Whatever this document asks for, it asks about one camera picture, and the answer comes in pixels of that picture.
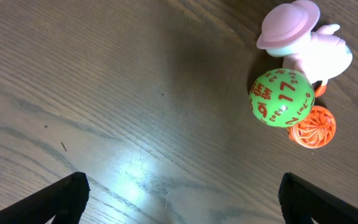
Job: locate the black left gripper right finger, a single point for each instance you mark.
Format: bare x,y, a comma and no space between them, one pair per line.
304,203

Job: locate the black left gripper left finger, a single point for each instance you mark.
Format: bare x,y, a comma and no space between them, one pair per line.
62,202

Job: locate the green number ball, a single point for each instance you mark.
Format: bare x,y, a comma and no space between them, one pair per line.
281,97

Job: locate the orange mesh ball toy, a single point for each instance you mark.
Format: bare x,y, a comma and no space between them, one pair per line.
316,130

